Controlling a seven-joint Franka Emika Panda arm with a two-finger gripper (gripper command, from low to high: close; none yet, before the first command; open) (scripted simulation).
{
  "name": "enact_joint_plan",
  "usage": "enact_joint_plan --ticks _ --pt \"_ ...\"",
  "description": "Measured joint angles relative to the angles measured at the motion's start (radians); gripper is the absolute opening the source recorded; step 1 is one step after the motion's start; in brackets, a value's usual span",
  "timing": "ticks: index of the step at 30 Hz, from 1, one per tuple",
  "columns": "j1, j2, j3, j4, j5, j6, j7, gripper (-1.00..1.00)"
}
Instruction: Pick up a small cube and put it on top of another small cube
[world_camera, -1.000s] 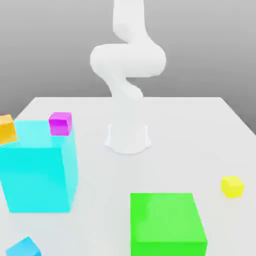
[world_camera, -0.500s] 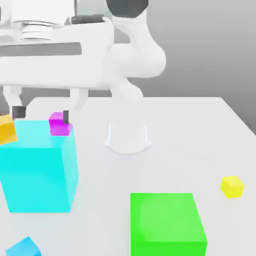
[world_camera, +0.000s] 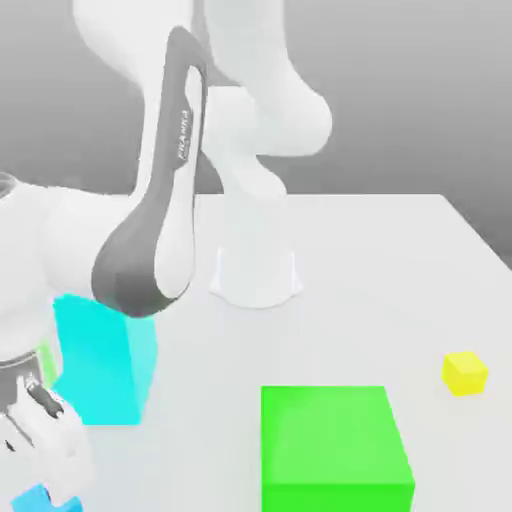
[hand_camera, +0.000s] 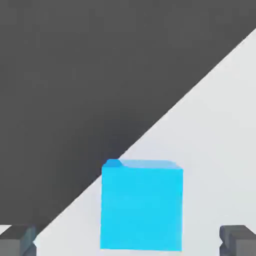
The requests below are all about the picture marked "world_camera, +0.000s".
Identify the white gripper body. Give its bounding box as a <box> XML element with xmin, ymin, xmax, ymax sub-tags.
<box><xmin>0</xmin><ymin>398</ymin><xmax>97</xmax><ymax>512</ymax></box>

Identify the small blue cube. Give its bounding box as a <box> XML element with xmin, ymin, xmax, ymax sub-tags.
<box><xmin>10</xmin><ymin>482</ymin><xmax>84</xmax><ymax>512</ymax></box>

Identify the small green cube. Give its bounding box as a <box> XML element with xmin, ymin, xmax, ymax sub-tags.
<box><xmin>37</xmin><ymin>338</ymin><xmax>60</xmax><ymax>389</ymax></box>

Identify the small yellow cube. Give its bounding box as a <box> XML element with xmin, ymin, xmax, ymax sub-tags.
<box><xmin>440</xmin><ymin>350</ymin><xmax>490</xmax><ymax>398</ymax></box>

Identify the large cyan box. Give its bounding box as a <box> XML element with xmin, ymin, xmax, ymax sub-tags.
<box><xmin>51</xmin><ymin>293</ymin><xmax>160</xmax><ymax>428</ymax></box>

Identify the large green box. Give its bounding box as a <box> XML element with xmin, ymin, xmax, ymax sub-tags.
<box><xmin>260</xmin><ymin>384</ymin><xmax>417</xmax><ymax>512</ymax></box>

